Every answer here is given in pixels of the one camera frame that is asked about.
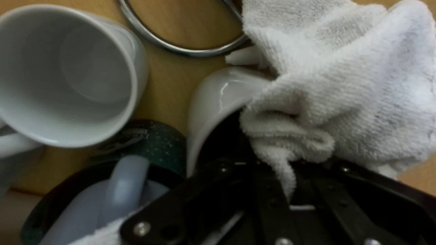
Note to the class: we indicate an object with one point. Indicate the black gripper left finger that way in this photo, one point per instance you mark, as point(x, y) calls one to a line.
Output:
point(204, 208)

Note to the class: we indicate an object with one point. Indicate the white mug with blue print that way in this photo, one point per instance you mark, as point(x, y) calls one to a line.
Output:
point(68, 76)

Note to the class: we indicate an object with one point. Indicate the dark speckled mug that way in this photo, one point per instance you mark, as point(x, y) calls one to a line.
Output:
point(163, 140)

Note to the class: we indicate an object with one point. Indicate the white terry towel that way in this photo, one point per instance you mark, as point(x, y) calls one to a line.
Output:
point(344, 82)

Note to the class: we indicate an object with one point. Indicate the light gray mug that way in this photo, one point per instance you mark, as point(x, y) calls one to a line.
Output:
point(212, 95)

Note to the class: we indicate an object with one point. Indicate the translucent plastic piece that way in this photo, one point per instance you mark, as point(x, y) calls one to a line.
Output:
point(122, 185)

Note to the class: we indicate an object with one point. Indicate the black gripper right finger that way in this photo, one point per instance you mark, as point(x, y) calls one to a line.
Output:
point(362, 208)

